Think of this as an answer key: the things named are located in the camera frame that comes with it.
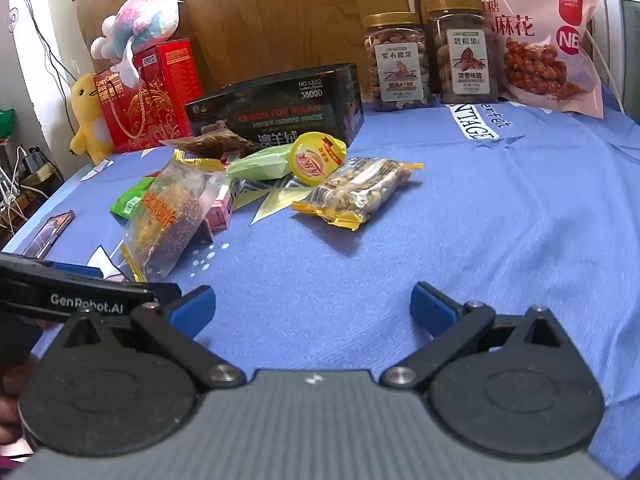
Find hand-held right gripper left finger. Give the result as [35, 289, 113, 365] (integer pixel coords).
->
[52, 285, 247, 391]

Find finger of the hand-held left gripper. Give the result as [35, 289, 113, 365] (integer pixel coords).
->
[149, 282, 182, 307]
[49, 261, 106, 278]

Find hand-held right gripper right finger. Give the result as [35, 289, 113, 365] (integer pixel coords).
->
[380, 282, 581, 389]

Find clear packet with orange label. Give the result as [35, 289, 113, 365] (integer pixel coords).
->
[121, 152, 227, 281]

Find bright green snack packet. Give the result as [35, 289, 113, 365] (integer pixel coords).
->
[110, 177, 159, 219]

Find small pink box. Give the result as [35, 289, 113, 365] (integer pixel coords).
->
[202, 180, 241, 231]

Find peanut packet with gold edges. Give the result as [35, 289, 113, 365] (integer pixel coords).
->
[291, 157, 425, 232]

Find light green snack packet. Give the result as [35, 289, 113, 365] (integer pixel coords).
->
[225, 147, 301, 181]

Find dark brown snack packet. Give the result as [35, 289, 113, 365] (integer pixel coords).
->
[172, 129, 261, 159]

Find yellow lid jelly cup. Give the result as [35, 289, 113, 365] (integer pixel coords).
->
[290, 131, 348, 186]

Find black cardboard box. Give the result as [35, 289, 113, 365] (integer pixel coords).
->
[185, 63, 365, 149]

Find person's left hand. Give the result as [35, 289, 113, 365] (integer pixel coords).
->
[0, 357, 34, 459]

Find smartphone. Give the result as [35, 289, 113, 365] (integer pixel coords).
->
[22, 210, 76, 260]

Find blue printed blanket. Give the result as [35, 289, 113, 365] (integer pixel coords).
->
[0, 82, 640, 463]

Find white power strip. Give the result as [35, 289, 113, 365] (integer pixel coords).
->
[0, 165, 24, 211]

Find black charger plug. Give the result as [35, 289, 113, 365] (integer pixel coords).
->
[23, 146, 50, 174]

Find yellow plush duck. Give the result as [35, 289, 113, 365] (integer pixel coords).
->
[69, 74, 117, 165]

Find tall red box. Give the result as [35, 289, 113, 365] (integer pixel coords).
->
[133, 38, 204, 108]

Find clear jar of pale nuts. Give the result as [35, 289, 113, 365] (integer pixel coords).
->
[363, 12, 435, 113]

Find clear jar of dark nuts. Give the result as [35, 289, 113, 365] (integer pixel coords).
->
[426, 0, 500, 106]

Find pink white plush toy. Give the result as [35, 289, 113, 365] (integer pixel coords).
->
[91, 0, 182, 86]

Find large pink snack bag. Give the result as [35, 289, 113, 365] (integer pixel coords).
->
[457, 0, 606, 120]

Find wooden board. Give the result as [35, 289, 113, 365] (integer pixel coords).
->
[77, 0, 407, 107]

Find red gift box with rope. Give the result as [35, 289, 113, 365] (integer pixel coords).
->
[92, 67, 194, 154]

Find white cable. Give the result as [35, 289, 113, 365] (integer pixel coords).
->
[587, 24, 627, 112]

